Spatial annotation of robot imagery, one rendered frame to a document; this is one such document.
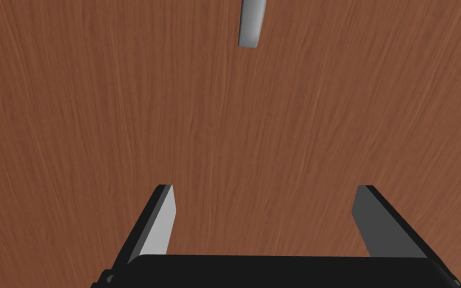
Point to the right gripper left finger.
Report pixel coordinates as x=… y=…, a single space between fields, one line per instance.
x=156 y=226

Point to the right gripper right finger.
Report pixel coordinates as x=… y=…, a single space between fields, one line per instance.
x=386 y=228

